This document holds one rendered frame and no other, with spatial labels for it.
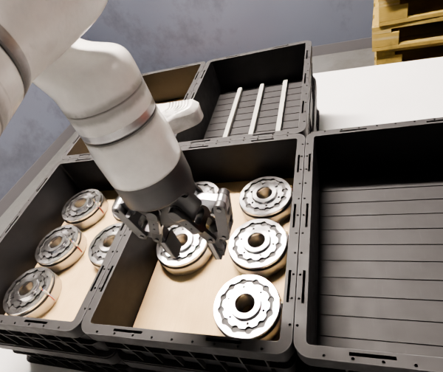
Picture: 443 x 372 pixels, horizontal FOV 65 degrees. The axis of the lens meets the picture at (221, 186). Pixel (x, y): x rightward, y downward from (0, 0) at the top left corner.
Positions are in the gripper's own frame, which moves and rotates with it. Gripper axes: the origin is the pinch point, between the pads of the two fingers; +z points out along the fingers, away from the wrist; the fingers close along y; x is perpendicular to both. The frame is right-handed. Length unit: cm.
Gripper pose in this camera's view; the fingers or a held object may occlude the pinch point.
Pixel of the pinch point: (194, 246)
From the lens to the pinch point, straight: 43.5
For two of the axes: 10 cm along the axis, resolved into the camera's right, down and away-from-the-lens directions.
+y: 9.3, -0.5, -3.6
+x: 2.2, -7.2, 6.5
